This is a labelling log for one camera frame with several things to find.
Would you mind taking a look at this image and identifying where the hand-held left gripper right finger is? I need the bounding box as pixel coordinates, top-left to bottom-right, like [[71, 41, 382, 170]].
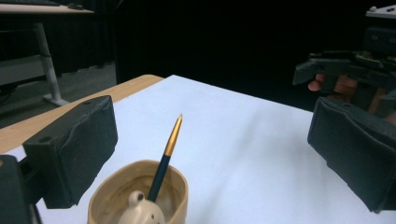
[[307, 96, 396, 214]]

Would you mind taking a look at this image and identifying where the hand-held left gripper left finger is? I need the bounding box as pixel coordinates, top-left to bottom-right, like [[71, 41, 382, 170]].
[[22, 95, 119, 209]]

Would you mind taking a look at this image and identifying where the beige pen holder with bear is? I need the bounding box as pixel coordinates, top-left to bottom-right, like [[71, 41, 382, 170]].
[[87, 160, 190, 224]]

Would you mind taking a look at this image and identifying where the dark pen with gold tip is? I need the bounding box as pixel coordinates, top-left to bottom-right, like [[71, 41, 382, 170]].
[[147, 113, 184, 203]]

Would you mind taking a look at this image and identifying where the white table mat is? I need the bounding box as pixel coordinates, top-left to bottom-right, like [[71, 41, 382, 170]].
[[6, 74, 396, 224]]

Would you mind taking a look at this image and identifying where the black curtain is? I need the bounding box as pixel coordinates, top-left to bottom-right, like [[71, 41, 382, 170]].
[[0, 12, 117, 78]]

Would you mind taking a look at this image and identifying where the grey desk frame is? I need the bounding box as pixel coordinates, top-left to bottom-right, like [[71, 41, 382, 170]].
[[0, 0, 95, 107]]

